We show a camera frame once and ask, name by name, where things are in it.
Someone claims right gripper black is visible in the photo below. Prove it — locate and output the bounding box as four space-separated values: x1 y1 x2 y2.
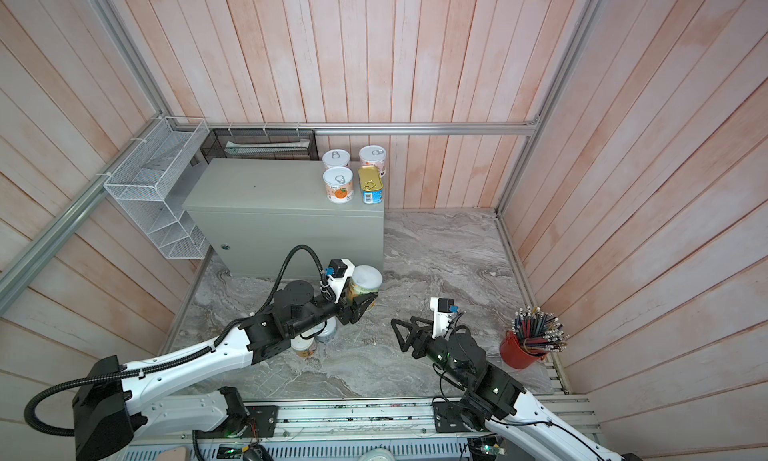
394 313 471 386

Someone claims yellow can plastic lid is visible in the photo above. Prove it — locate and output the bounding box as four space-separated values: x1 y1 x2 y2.
346 265 383 301

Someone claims gold rectangular sardine tin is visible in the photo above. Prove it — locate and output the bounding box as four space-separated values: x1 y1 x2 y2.
358 165 383 204

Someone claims orange labelled can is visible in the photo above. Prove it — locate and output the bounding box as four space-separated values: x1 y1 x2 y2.
323 166 354 203

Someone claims pink labelled can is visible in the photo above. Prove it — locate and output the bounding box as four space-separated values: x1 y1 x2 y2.
322 149 351 169

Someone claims pink can front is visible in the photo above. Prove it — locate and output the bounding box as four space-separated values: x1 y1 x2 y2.
358 145 387 177

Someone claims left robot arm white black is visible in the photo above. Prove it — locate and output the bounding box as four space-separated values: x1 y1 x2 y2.
23 258 378 460

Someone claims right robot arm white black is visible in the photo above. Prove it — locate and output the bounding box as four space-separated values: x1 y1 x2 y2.
391 317 639 460

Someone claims blue labelled can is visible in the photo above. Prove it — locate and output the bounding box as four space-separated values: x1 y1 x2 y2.
315 317 338 343

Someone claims amber jar white lid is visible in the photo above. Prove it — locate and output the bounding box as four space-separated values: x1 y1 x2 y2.
290 336 316 358

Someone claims red pencil holder cup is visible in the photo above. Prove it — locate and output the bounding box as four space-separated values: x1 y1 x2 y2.
499 307 569 370

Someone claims grey metal cabinet box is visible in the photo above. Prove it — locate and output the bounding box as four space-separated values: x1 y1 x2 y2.
184 158 384 279

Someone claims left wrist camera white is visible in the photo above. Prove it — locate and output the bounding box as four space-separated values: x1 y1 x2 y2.
322 258 355 303

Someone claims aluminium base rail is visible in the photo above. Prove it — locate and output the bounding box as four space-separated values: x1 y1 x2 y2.
103 394 602 447

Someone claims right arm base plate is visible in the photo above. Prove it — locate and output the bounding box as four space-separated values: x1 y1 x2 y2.
431 398 516 434

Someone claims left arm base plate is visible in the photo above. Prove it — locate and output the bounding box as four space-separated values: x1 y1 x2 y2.
198 405 279 439

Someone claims black wire mesh basket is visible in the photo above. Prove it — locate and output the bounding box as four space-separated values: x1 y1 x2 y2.
200 127 321 162

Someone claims white wire mesh shelf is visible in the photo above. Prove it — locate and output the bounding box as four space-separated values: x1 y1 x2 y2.
104 116 210 260

